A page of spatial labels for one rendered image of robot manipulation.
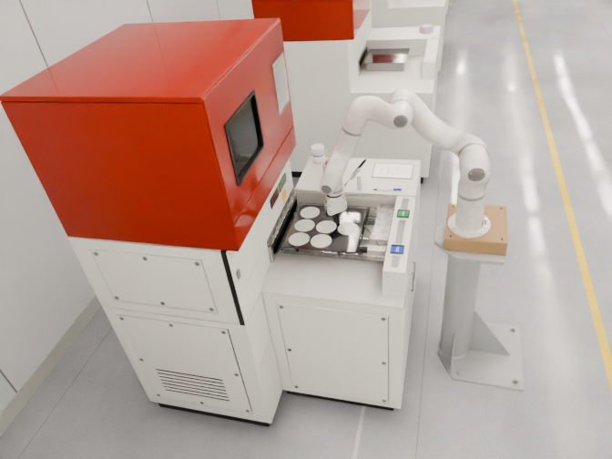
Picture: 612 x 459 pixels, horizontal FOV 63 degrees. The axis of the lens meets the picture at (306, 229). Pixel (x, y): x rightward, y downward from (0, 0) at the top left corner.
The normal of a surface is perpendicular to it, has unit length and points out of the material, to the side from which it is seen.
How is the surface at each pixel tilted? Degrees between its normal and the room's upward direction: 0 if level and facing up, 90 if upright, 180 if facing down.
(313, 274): 0
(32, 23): 90
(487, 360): 0
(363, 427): 0
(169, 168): 90
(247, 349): 90
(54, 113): 90
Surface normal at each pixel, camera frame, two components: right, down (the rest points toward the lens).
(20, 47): 0.96, 0.07
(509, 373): -0.11, -0.79
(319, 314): -0.25, 0.61
